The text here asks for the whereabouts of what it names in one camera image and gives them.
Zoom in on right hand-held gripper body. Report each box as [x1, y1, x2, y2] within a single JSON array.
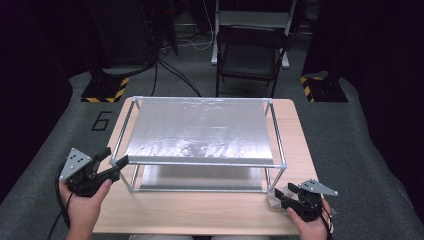
[[285, 178, 339, 223]]

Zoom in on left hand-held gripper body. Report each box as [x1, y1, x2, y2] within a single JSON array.
[[58, 147, 112, 198]]

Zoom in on two-tier silver metal shelf rack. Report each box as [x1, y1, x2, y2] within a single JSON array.
[[109, 95, 288, 194]]

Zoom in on person's right hand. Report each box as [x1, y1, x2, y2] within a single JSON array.
[[286, 198, 335, 240]]

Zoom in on person's left hand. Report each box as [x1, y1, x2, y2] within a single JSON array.
[[58, 178, 114, 240]]

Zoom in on black yellow-striped stand base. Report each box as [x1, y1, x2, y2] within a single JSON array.
[[299, 71, 350, 104], [80, 68, 131, 104]]

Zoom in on person's light trousers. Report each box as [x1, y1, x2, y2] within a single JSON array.
[[128, 234, 272, 240]]

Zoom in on dark cabinet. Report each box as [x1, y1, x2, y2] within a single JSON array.
[[85, 0, 158, 68]]

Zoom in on black folding chair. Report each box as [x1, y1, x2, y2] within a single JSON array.
[[215, 25, 291, 99]]

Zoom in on right hand-held gripper black cable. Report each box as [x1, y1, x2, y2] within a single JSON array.
[[317, 199, 336, 240]]

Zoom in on hand-held gripper black cable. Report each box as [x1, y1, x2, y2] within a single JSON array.
[[317, 199, 336, 240], [54, 162, 77, 232]]

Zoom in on left hand-held gripper black cable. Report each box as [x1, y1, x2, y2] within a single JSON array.
[[54, 162, 77, 232]]

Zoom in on thick black cable beside table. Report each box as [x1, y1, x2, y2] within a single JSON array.
[[47, 213, 65, 240]]

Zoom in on black floor cables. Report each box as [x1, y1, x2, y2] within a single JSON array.
[[151, 49, 203, 99]]

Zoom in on white floor cable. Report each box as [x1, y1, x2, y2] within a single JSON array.
[[184, 0, 215, 52]]

